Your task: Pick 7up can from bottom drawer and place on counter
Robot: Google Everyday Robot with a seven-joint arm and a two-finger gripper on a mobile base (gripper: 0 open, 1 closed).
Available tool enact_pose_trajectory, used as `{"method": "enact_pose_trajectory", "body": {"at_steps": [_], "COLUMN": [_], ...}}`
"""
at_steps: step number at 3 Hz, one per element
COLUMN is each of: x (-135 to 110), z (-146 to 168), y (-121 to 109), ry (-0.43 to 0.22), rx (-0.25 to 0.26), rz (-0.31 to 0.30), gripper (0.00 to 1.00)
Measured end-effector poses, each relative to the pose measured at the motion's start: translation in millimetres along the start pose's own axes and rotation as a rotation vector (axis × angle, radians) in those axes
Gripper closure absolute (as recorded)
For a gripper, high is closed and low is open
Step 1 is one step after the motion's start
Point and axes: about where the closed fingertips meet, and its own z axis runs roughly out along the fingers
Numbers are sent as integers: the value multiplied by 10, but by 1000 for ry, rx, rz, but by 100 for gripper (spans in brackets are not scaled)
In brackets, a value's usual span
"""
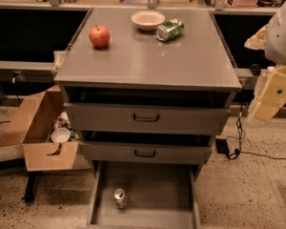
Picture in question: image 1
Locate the grey drawer cabinet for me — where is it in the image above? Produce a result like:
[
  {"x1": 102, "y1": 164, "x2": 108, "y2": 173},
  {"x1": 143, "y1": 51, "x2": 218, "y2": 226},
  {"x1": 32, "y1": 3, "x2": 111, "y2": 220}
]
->
[{"x1": 53, "y1": 7, "x2": 243, "y2": 183}]

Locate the grey top drawer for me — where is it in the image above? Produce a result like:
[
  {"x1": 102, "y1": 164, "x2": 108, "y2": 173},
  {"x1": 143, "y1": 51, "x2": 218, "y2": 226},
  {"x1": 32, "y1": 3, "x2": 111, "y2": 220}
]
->
[{"x1": 65, "y1": 102, "x2": 230, "y2": 135}]

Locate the grey drawer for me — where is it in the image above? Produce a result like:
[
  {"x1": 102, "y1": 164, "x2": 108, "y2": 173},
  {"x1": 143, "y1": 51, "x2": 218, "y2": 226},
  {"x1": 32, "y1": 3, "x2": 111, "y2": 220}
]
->
[
  {"x1": 65, "y1": 102, "x2": 230, "y2": 135},
  {"x1": 81, "y1": 141, "x2": 213, "y2": 164},
  {"x1": 87, "y1": 161, "x2": 201, "y2": 229}
]

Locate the black power adapter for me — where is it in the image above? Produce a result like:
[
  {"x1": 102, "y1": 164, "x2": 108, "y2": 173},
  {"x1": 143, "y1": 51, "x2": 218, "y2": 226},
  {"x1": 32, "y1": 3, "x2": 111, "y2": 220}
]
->
[{"x1": 215, "y1": 138, "x2": 229, "y2": 155}]

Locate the grey middle drawer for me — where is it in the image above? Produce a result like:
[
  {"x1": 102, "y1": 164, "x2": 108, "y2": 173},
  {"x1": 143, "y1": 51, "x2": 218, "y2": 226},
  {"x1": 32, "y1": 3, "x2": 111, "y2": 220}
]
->
[{"x1": 81, "y1": 141, "x2": 213, "y2": 164}]

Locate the grey bottom drawer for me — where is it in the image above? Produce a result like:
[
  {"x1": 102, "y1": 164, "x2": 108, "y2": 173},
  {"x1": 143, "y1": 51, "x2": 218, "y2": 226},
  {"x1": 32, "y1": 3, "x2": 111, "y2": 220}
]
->
[{"x1": 87, "y1": 161, "x2": 201, "y2": 229}]

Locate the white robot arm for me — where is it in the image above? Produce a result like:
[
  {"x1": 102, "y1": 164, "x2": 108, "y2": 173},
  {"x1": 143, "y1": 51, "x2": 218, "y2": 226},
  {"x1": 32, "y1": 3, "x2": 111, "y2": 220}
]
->
[{"x1": 244, "y1": 1, "x2": 286, "y2": 120}]

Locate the green soda can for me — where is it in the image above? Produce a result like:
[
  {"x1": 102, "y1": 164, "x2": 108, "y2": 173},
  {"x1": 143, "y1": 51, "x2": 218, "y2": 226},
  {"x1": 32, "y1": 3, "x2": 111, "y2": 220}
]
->
[{"x1": 156, "y1": 18, "x2": 184, "y2": 42}]

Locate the white paper cup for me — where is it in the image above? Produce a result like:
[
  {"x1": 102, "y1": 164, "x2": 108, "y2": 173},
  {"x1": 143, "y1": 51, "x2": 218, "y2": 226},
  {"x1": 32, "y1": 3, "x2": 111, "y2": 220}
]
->
[{"x1": 51, "y1": 128, "x2": 71, "y2": 143}]

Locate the silver green 7up can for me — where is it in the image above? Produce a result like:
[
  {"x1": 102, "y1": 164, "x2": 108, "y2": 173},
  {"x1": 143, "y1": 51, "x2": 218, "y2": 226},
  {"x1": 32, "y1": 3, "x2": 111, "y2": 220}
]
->
[{"x1": 113, "y1": 188, "x2": 128, "y2": 209}]

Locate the white ceramic bowl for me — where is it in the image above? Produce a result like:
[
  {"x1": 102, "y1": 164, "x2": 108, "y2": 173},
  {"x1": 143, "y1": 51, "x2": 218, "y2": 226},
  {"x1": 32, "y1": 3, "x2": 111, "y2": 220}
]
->
[{"x1": 132, "y1": 10, "x2": 165, "y2": 31}]

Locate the black small device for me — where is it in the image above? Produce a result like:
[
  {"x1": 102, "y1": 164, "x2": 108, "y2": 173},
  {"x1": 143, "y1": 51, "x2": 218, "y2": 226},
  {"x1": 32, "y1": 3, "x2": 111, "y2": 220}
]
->
[{"x1": 249, "y1": 64, "x2": 261, "y2": 76}]

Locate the brown cardboard box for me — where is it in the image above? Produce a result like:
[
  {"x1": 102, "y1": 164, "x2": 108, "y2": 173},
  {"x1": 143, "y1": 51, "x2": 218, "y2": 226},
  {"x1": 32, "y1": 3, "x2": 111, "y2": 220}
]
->
[{"x1": 0, "y1": 86, "x2": 90, "y2": 172}]

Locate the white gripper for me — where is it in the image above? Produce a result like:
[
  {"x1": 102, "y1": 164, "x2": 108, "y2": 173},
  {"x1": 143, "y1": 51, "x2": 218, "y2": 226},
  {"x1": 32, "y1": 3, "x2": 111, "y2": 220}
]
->
[{"x1": 244, "y1": 27, "x2": 286, "y2": 120}]

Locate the black floor cable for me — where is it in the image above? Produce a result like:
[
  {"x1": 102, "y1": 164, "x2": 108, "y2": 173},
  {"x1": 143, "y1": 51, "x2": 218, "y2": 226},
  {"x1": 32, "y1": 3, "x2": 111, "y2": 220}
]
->
[{"x1": 225, "y1": 102, "x2": 286, "y2": 163}]

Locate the red apple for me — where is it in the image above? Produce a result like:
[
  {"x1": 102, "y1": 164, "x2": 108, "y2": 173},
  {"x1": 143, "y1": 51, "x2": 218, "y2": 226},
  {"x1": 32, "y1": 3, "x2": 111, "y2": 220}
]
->
[{"x1": 89, "y1": 25, "x2": 111, "y2": 48}]

